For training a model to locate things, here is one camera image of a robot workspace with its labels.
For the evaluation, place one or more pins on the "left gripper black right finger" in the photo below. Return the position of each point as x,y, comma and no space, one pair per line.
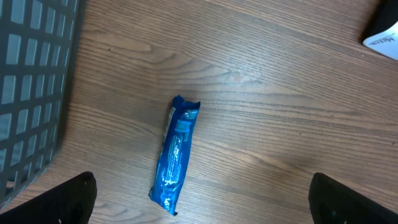
333,202

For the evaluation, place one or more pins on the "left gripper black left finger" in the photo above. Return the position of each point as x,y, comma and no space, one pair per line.
70,202

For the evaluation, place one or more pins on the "blue snack bar wrapper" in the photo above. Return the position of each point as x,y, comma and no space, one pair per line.
175,153

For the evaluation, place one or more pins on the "white barcode scanner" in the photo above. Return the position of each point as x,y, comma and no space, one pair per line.
384,43

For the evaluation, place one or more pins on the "dark grey plastic basket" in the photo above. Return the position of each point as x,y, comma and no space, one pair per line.
39,45

